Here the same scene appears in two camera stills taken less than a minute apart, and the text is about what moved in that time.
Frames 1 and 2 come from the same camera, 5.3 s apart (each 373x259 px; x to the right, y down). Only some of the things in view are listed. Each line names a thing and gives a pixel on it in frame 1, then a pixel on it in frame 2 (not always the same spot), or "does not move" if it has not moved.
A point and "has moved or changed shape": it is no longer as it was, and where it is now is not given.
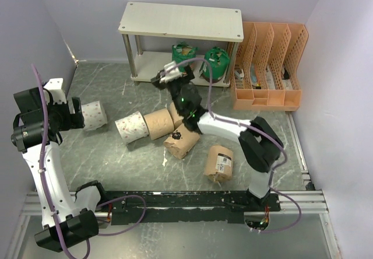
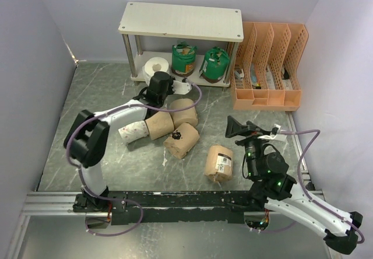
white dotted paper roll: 94,115 has moved or changed shape
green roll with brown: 219,59 does not move
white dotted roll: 132,127 does not move
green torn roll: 182,51 does not move
